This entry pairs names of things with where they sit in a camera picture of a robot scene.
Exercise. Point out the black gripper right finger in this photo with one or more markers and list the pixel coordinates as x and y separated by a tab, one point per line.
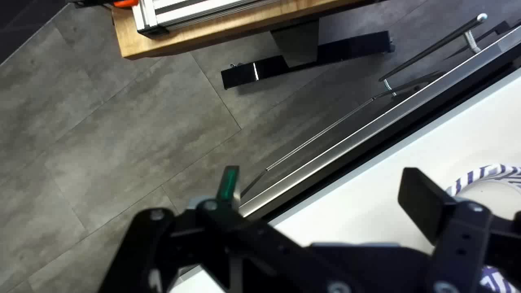
466	238

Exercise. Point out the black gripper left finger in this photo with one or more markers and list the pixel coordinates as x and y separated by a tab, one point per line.
164	250

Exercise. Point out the wooden table top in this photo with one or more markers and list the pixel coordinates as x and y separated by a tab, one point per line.
164	45

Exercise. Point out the black table foot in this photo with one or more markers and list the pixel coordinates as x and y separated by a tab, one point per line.
352	46

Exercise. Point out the white metal frame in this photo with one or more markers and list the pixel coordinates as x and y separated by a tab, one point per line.
164	17

